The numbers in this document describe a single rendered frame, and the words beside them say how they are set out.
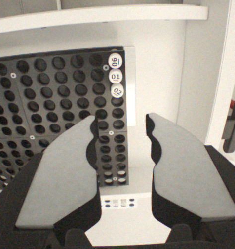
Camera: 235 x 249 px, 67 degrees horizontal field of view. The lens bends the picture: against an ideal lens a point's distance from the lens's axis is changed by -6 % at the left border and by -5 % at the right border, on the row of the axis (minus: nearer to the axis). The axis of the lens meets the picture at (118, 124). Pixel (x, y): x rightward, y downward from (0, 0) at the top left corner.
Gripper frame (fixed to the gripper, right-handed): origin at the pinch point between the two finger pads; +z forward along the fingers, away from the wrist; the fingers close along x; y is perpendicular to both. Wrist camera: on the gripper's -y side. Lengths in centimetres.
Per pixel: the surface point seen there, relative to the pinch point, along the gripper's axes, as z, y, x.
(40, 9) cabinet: 62, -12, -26
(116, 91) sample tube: 6.0, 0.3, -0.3
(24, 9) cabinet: 47, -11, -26
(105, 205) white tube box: 17.8, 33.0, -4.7
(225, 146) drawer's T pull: 6.9, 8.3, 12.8
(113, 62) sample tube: 6.0, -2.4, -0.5
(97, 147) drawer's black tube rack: 7.1, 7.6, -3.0
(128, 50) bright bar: 12.4, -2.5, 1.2
